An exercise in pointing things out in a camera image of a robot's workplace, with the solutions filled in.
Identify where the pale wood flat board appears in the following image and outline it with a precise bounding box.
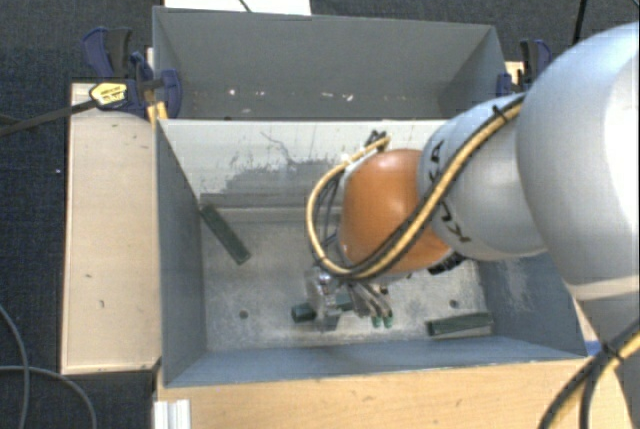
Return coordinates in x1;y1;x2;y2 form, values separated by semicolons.
59;81;164;376

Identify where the dark green block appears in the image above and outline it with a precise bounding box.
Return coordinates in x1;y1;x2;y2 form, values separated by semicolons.
291;294;352;324
425;311;495;339
198;203;252;266

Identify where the grey metal bin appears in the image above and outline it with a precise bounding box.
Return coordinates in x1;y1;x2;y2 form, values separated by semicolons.
151;5;591;389

